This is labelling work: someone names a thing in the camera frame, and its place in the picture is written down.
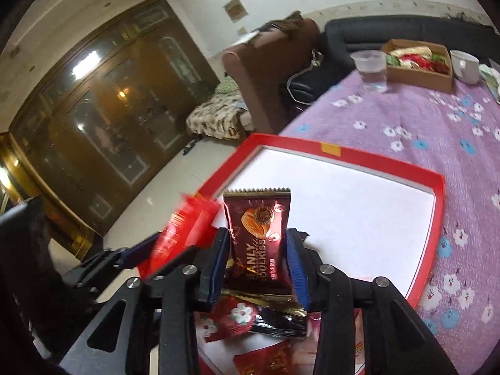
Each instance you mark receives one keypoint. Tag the clear plastic cup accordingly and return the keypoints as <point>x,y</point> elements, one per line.
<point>369,70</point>

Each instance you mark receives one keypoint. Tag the brown armchair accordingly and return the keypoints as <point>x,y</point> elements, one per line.
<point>265,74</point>

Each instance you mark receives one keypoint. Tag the small wall picture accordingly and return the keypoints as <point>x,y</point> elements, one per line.
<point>233,9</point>

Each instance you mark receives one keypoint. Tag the dark cloth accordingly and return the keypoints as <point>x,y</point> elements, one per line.
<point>279,23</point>

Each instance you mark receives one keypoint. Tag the large red snack packet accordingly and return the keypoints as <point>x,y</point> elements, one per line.
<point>183,222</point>

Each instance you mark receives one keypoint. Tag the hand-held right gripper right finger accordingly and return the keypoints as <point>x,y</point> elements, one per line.
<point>299,277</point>

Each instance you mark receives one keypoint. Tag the red box with white inside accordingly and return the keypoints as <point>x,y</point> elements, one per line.
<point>343,211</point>

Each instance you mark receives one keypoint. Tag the patterned cushion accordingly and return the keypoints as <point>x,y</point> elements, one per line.
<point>213,117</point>

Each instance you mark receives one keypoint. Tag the white mug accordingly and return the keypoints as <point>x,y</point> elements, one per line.
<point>466,68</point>

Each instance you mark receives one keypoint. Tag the maroon almond snack packet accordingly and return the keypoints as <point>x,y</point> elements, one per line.
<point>256,234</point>

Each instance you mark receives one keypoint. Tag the wooden cabinet with glass doors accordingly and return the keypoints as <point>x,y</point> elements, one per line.
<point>97,125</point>

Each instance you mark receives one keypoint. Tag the white paper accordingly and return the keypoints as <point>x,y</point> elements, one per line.
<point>246,38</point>

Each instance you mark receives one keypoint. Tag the black sofa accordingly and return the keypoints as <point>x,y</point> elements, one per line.
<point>390,27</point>

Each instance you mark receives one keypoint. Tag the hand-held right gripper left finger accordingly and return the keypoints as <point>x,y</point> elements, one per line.
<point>218,277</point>

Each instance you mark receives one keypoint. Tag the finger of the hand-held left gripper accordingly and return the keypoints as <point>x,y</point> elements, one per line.
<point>140,248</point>
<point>179,261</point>

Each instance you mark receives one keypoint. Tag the black snack packet gold edge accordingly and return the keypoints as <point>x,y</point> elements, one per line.
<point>279,322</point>

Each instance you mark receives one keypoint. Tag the cardboard box of candies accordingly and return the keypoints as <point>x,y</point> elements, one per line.
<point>414,76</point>

